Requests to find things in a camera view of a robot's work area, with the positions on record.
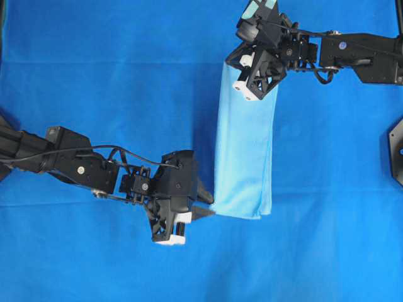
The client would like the light blue towel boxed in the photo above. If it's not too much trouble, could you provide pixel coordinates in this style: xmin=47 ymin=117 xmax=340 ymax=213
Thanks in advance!
xmin=212 ymin=64 xmax=278 ymax=220

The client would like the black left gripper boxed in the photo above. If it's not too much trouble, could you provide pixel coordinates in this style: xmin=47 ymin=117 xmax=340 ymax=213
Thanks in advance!
xmin=145 ymin=150 xmax=215 ymax=245

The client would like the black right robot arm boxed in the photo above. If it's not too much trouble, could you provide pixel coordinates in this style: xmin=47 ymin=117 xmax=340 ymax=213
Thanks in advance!
xmin=225 ymin=28 xmax=402 ymax=101

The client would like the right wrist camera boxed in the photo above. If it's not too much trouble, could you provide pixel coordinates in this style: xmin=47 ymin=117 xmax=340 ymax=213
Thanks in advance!
xmin=236 ymin=1 xmax=292 ymax=48

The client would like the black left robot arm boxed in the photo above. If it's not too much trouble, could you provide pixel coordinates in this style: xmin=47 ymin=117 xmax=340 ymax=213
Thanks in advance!
xmin=1 ymin=118 xmax=214 ymax=245

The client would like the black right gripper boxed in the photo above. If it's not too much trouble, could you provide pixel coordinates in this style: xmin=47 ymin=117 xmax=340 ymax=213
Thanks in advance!
xmin=225 ymin=42 xmax=287 ymax=101

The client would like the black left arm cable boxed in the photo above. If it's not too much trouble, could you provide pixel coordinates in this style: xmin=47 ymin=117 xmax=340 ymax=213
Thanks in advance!
xmin=0 ymin=144 xmax=179 ymax=167

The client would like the dark blue table cloth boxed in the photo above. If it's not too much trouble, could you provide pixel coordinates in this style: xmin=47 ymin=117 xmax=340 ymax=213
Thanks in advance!
xmin=1 ymin=1 xmax=402 ymax=301

